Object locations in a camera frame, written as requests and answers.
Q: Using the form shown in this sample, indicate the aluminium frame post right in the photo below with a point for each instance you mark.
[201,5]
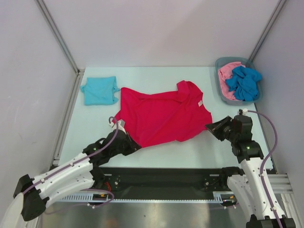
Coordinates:
[269,25]

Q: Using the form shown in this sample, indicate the grey plastic laundry basket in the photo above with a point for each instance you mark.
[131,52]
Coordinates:
[225,60]

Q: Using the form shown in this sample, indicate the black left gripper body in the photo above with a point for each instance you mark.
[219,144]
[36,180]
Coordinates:
[125,149]

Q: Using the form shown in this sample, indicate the red t-shirt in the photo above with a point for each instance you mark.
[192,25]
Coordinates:
[164,117]

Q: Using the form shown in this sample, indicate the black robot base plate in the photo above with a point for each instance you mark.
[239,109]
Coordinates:
[197,179]

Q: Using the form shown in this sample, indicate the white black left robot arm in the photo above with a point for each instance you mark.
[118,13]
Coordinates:
[80,173]

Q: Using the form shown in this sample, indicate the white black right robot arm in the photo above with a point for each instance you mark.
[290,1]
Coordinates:
[250,183]

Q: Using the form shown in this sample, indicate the aluminium frame post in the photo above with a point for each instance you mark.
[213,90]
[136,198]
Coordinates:
[57,34]
[269,25]

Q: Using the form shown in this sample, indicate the pink t-shirt in basket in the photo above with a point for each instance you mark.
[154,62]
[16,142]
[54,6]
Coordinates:
[225,73]

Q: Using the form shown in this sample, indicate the folded light blue t-shirt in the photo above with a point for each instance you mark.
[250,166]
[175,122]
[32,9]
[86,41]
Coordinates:
[100,91]

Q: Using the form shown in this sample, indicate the aluminium frame post left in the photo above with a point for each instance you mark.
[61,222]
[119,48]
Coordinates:
[57,34]

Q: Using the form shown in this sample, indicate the aluminium frame rail front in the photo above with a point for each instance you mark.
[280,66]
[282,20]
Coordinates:
[280,183]

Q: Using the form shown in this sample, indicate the dark blue t-shirt in basket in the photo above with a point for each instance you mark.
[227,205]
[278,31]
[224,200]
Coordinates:
[244,81]

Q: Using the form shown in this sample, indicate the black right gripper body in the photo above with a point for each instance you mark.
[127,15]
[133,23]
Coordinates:
[223,128]

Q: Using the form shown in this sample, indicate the light blue cable duct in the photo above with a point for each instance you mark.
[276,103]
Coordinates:
[156,196]

